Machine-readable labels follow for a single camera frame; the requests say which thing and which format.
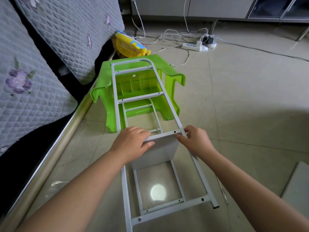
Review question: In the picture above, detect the person's left hand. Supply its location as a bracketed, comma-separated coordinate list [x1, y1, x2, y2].
[109, 126, 156, 165]

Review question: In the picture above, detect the person's right hand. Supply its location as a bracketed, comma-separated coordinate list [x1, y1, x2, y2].
[175, 125, 219, 160]

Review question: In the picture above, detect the white wooden board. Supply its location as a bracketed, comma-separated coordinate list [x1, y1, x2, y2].
[281, 161, 309, 220]
[128, 135, 180, 171]

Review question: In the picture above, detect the white metal frame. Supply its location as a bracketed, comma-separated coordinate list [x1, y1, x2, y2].
[123, 101, 186, 215]
[110, 58, 220, 232]

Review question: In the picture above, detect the person's left forearm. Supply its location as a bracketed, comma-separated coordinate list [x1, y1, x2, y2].
[17, 151, 127, 232]

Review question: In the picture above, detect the person's right forearm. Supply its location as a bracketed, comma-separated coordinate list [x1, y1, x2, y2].
[203, 148, 309, 232]

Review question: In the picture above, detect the green plastic stool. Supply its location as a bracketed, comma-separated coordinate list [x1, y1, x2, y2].
[91, 54, 186, 133]

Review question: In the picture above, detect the long white power strip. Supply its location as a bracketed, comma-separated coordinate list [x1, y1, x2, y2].
[181, 41, 207, 52]

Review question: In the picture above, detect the yellow plastic basket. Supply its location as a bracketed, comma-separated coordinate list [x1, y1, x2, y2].
[114, 30, 151, 58]

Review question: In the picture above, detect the white power strip with plugs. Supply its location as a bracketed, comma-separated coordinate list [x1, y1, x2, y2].
[200, 34, 218, 49]

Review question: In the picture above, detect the grey textured furniture cover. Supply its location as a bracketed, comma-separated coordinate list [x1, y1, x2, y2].
[0, 0, 125, 155]

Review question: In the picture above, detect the grey marble TV cabinet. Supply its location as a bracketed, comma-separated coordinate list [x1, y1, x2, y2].
[128, 0, 309, 42]

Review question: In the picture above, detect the chrome metal base rail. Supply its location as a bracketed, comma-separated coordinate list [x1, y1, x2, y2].
[0, 94, 95, 232]

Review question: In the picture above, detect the tangle of white cables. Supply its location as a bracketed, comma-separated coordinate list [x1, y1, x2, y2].
[130, 0, 213, 67]

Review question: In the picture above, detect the long dark cable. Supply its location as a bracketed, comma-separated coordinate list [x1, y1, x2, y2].
[216, 42, 309, 62]

